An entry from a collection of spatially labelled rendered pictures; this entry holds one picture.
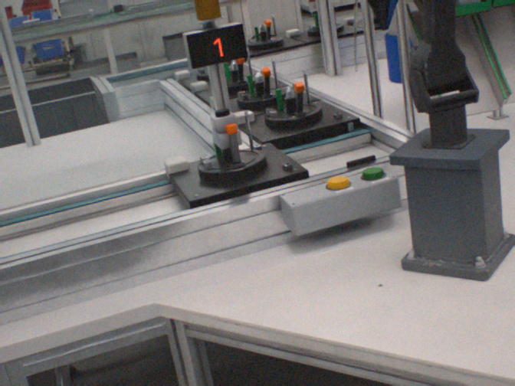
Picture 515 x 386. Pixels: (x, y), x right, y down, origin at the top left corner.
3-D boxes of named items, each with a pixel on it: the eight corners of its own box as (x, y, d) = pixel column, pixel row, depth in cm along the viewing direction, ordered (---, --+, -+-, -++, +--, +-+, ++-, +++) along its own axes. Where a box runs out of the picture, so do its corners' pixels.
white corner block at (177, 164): (191, 178, 163) (188, 159, 162) (170, 183, 162) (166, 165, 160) (186, 171, 167) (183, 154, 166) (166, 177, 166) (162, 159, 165)
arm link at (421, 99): (480, 105, 118) (477, 64, 116) (426, 118, 117) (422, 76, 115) (459, 97, 125) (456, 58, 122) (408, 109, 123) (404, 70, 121)
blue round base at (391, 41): (446, 75, 247) (442, 28, 242) (402, 86, 244) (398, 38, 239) (422, 68, 262) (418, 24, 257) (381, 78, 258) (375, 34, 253)
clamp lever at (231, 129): (243, 161, 151) (236, 124, 148) (234, 164, 150) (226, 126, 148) (238, 157, 154) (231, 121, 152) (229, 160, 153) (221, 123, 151)
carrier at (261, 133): (361, 125, 178) (354, 73, 174) (263, 151, 172) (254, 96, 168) (322, 107, 200) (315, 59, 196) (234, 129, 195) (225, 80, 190)
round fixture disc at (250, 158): (276, 169, 152) (274, 160, 152) (208, 187, 149) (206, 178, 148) (255, 152, 165) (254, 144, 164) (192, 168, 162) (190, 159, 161)
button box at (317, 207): (402, 207, 142) (398, 175, 140) (296, 237, 137) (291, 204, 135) (385, 196, 149) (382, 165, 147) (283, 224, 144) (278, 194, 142)
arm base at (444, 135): (461, 149, 118) (458, 112, 116) (421, 148, 122) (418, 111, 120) (477, 135, 123) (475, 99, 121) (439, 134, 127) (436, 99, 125)
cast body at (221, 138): (242, 145, 153) (236, 110, 150) (221, 150, 152) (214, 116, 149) (231, 135, 160) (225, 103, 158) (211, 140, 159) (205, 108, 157)
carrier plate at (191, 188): (309, 179, 150) (308, 169, 149) (191, 211, 144) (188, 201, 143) (271, 151, 171) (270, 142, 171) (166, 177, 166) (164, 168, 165)
